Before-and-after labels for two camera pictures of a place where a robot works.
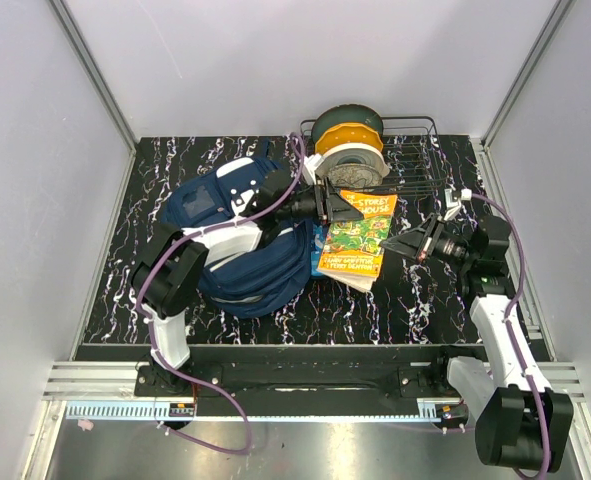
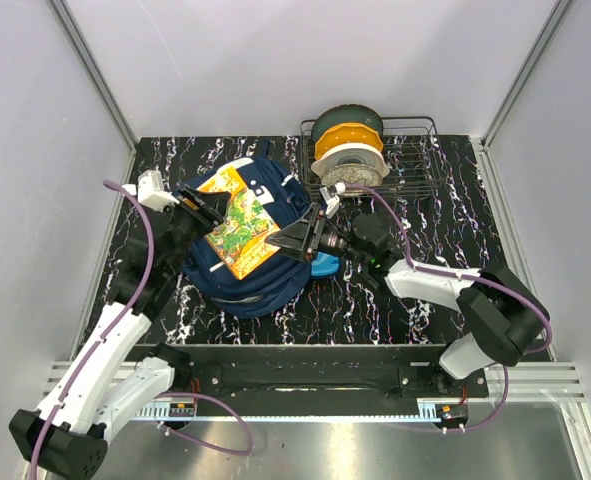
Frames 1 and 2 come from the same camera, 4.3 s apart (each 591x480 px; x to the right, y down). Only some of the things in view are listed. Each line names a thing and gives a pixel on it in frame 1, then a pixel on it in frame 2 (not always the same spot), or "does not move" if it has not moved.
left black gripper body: [305, 206] → [189, 223]
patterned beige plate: [354, 175] does not move
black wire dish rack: [413, 151] does not move
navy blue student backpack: [266, 282] does not move
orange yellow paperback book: [353, 248] → [240, 239]
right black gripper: [418, 242] → [300, 238]
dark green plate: [347, 114] does not move
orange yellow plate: [344, 133] does not move
